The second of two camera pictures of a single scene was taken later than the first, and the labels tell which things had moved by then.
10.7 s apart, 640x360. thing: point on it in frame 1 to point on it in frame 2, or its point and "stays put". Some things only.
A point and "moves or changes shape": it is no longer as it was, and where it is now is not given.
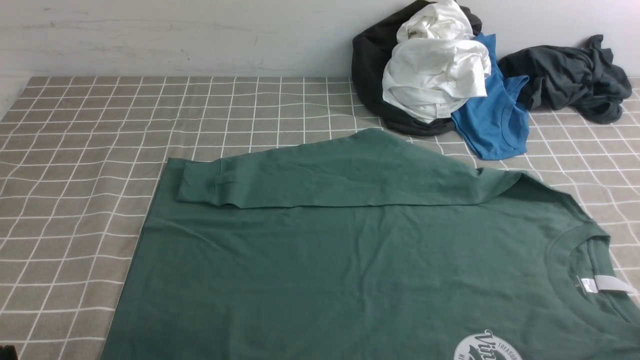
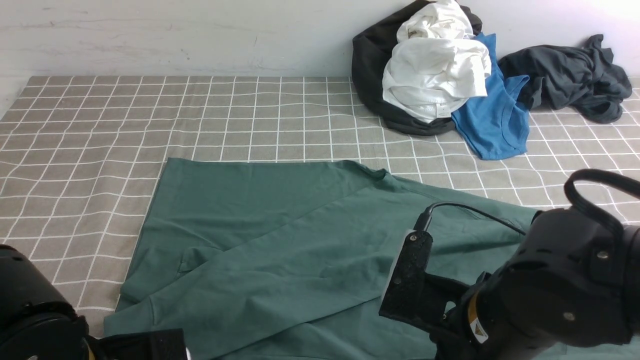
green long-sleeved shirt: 366,244 moves or changes shape
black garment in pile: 372,48 stays put
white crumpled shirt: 437,64 stays put
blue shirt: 496,126 stays put
